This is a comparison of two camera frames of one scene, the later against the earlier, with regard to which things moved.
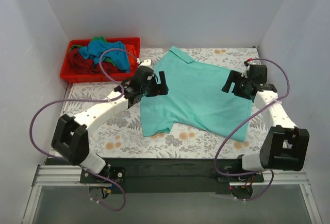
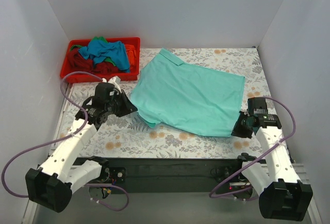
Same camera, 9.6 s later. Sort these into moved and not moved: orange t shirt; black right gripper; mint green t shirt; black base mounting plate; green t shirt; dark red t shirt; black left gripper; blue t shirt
Moved: black left gripper; black right gripper; mint green t shirt
Not moved: dark red t shirt; green t shirt; black base mounting plate; blue t shirt; orange t shirt
